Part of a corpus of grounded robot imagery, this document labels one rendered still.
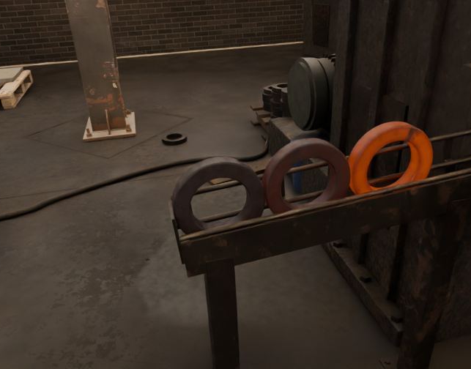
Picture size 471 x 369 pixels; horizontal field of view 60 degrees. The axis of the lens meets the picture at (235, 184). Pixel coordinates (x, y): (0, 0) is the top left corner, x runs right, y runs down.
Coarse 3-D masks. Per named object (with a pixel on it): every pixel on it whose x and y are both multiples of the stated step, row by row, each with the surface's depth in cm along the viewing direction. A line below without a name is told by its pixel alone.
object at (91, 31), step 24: (72, 0) 277; (96, 0) 279; (72, 24) 283; (96, 24) 287; (96, 48) 293; (96, 72) 300; (96, 96) 308; (120, 96) 311; (96, 120) 316; (120, 120) 320
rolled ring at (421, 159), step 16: (384, 128) 82; (400, 128) 82; (416, 128) 83; (368, 144) 82; (384, 144) 83; (416, 144) 84; (352, 160) 84; (368, 160) 83; (416, 160) 88; (352, 176) 85; (416, 176) 88
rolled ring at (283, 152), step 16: (288, 144) 81; (304, 144) 79; (320, 144) 80; (272, 160) 81; (288, 160) 80; (336, 160) 82; (272, 176) 81; (336, 176) 84; (272, 192) 82; (336, 192) 86; (272, 208) 84; (288, 208) 85
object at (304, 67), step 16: (304, 64) 207; (320, 64) 203; (288, 80) 229; (304, 80) 206; (320, 80) 200; (288, 96) 232; (304, 96) 209; (320, 96) 200; (304, 112) 212; (320, 112) 204; (272, 128) 255; (288, 128) 243; (304, 128) 221; (320, 128) 233; (272, 144) 260; (304, 160) 210; (320, 160) 200; (304, 176) 213; (320, 176) 192; (304, 192) 216
